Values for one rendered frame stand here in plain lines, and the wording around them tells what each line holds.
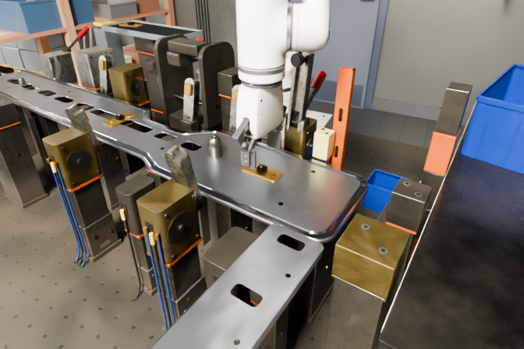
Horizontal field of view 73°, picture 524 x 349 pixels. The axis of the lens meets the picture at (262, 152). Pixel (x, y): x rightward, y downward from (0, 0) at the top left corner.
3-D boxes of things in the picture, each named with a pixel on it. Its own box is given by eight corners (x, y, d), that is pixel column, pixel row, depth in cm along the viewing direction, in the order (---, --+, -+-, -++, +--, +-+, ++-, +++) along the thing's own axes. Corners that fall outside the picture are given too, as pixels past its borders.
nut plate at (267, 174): (240, 169, 75) (240, 164, 75) (250, 161, 78) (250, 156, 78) (274, 182, 71) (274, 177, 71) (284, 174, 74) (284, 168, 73)
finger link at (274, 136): (274, 112, 76) (274, 140, 79) (267, 118, 74) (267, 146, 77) (288, 116, 74) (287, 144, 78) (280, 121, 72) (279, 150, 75)
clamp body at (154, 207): (151, 342, 74) (117, 209, 57) (191, 301, 83) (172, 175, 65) (173, 359, 71) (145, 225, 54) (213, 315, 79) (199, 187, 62)
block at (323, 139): (303, 255, 94) (313, 132, 76) (309, 248, 97) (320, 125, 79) (316, 261, 93) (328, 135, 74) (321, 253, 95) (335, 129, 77)
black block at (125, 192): (127, 296, 84) (99, 195, 69) (160, 269, 91) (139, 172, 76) (143, 307, 81) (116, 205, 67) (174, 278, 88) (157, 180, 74)
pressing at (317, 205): (-39, 86, 124) (-41, 82, 123) (28, 71, 140) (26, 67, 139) (325, 251, 57) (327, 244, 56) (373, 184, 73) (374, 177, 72)
